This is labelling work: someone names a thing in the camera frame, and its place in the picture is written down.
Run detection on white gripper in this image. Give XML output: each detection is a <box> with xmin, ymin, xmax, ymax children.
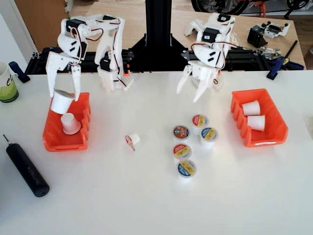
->
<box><xmin>46</xmin><ymin>31</ymin><xmax>88</xmax><ymax>101</ymax></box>
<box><xmin>176</xmin><ymin>44</ymin><xmax>225</xmax><ymax>103</ymax></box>

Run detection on blue lid coffee pod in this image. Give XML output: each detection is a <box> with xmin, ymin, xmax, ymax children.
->
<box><xmin>60</xmin><ymin>112</ymin><xmax>82</xmax><ymax>135</ymax></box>
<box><xmin>50</xmin><ymin>90</ymin><xmax>75</xmax><ymax>115</ymax></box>
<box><xmin>176</xmin><ymin>159</ymin><xmax>198</xmax><ymax>181</ymax></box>
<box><xmin>199</xmin><ymin>127</ymin><xmax>219</xmax><ymax>149</ymax></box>

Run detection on red lid coffee pod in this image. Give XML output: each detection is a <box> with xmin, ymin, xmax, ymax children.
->
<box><xmin>172</xmin><ymin>143</ymin><xmax>192</xmax><ymax>161</ymax></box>
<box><xmin>241</xmin><ymin>100</ymin><xmax>261</xmax><ymax>117</ymax></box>
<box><xmin>191</xmin><ymin>114</ymin><xmax>210</xmax><ymax>135</ymax></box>
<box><xmin>246</xmin><ymin>114</ymin><xmax>267</xmax><ymax>133</ymax></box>

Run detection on brown lid coffee pod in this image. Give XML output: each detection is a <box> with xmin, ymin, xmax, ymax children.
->
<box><xmin>172</xmin><ymin>125</ymin><xmax>191</xmax><ymax>145</ymax></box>

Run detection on coffee pod with peeled lid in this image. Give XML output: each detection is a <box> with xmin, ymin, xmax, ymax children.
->
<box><xmin>124</xmin><ymin>133</ymin><xmax>140</xmax><ymax>152</ymax></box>

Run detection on white printed plastic part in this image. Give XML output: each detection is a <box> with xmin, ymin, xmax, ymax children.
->
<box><xmin>183</xmin><ymin>19</ymin><xmax>207</xmax><ymax>37</ymax></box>

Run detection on white and green mug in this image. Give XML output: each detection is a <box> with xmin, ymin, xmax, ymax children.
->
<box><xmin>0</xmin><ymin>60</ymin><xmax>20</xmax><ymax>103</ymax></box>

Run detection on orange plastic storage bin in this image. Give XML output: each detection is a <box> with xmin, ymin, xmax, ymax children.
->
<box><xmin>230</xmin><ymin>88</ymin><xmax>289</xmax><ymax>148</ymax></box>
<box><xmin>42</xmin><ymin>92</ymin><xmax>91</xmax><ymax>152</ymax></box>

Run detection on brown wooden cabinet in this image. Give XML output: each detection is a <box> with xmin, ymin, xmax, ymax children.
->
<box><xmin>14</xmin><ymin>0</ymin><xmax>70</xmax><ymax>51</ymax></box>

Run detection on black bicycle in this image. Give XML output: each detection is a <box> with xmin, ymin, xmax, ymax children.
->
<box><xmin>190</xmin><ymin>0</ymin><xmax>310</xmax><ymax>20</ymax></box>

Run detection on black printed plastic part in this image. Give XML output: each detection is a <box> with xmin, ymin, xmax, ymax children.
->
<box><xmin>246</xmin><ymin>25</ymin><xmax>268</xmax><ymax>48</ymax></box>

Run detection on metal hand tools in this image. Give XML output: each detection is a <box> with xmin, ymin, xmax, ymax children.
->
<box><xmin>254</xmin><ymin>46</ymin><xmax>282</xmax><ymax>61</ymax></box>

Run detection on blue black bar clamp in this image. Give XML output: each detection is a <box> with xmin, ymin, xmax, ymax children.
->
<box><xmin>266</xmin><ymin>40</ymin><xmax>305</xmax><ymax>80</ymax></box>

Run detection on black electric screwdriver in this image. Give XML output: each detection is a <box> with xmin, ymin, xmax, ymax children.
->
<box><xmin>2</xmin><ymin>134</ymin><xmax>50</xmax><ymax>198</ymax></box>

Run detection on black aluminium frame rail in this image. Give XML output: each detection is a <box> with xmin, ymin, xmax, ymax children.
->
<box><xmin>24</xmin><ymin>47</ymin><xmax>272</xmax><ymax>74</ymax></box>

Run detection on blue handled clamp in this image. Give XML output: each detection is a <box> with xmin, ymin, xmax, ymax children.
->
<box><xmin>8</xmin><ymin>61</ymin><xmax>31</xmax><ymax>84</ymax></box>

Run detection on black aluminium frame post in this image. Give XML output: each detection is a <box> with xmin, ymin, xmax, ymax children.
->
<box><xmin>132</xmin><ymin>0</ymin><xmax>189</xmax><ymax>52</ymax></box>

